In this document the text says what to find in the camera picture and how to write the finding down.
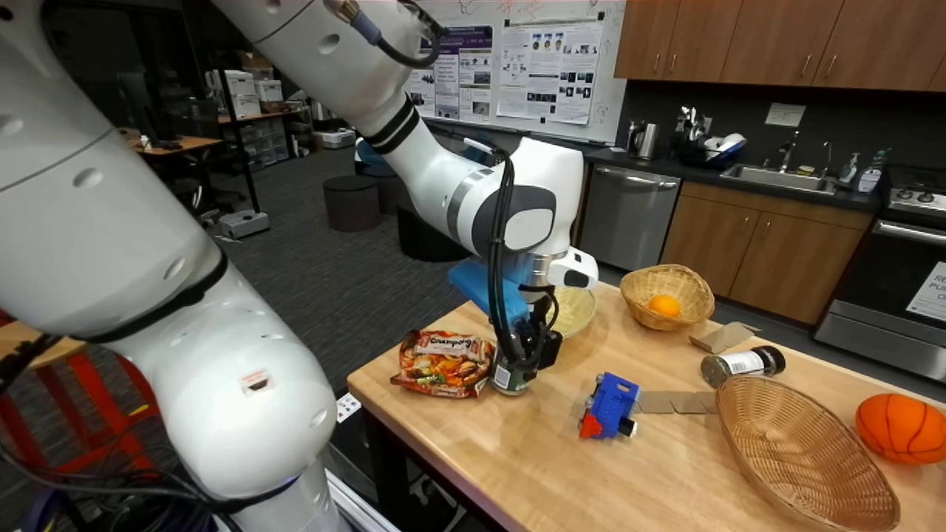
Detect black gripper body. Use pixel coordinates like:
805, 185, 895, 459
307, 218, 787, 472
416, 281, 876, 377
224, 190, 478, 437
506, 287, 564, 370

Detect green and silver can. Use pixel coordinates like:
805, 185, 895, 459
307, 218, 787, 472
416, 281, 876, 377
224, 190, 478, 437
487, 357, 540, 398

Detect round brown wicker basket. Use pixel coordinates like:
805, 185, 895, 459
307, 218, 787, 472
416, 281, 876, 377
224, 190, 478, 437
617, 259, 718, 335

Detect large oval wicker basket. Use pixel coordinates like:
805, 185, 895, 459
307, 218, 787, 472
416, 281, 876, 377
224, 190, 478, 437
715, 375, 901, 532

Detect blue and red toy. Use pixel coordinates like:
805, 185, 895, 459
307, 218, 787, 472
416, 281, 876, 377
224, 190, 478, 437
576, 370, 644, 442

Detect orange instant noodle packet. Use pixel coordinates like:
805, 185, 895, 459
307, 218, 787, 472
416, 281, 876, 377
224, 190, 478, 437
389, 327, 499, 401

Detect orange fruit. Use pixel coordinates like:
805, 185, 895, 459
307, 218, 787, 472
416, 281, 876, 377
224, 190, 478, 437
644, 293, 685, 323

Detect flat cardboard strip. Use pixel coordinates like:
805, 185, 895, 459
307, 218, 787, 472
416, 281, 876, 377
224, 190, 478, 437
635, 386, 720, 416

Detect stainless steel dishwasher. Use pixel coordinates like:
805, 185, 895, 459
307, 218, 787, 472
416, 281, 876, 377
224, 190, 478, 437
576, 160, 682, 271

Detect folded cardboard piece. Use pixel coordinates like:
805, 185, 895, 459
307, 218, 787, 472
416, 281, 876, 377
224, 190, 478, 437
688, 320, 756, 355

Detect black-capped bottle with white label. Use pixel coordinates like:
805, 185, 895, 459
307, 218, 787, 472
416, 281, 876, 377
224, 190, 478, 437
698, 343, 790, 391

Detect steel electric kettle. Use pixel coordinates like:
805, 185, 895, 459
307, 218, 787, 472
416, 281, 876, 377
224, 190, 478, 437
626, 119, 663, 162

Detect small black round ottoman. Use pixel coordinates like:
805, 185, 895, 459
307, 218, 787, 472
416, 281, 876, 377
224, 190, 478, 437
321, 175, 385, 234

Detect brown lower kitchen cabinets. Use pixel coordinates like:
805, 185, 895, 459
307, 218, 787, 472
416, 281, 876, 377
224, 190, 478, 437
658, 181, 876, 327

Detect dish rack with utensils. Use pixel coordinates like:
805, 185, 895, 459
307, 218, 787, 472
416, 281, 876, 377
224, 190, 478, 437
673, 103, 749, 169

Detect white research poster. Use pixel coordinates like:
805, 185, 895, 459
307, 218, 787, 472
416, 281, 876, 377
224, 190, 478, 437
494, 18, 605, 129

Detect purple research poster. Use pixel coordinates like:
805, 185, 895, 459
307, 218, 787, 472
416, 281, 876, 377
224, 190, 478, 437
428, 23, 496, 122

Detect chrome sink faucet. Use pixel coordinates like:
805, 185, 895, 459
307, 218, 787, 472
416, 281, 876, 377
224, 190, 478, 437
777, 129, 805, 178

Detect stainless steel oven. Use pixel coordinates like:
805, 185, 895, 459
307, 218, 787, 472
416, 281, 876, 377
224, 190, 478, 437
812, 185, 946, 383

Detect orange toy basketball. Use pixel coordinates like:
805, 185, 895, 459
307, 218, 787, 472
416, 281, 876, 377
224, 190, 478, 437
852, 391, 946, 468

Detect soap dispenser bottle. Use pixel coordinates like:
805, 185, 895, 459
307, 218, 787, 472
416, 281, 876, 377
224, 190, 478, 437
855, 148, 890, 196

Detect wooden background desk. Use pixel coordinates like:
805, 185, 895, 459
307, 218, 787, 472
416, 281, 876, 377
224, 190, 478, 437
131, 132, 224, 160

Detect red metal stool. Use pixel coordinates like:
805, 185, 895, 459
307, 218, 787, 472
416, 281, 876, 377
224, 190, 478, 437
0, 312, 171, 496

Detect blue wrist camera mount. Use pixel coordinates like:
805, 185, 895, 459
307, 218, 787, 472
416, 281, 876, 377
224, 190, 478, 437
447, 258, 536, 323

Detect wall whiteboard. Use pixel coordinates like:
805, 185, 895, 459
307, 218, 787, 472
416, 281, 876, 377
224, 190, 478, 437
407, 0, 630, 148

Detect white wall outlet plate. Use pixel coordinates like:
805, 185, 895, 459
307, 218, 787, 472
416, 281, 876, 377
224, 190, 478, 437
763, 100, 808, 129

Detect brown upper wall cabinets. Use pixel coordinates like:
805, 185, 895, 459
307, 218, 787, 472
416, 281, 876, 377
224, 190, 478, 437
614, 0, 946, 95

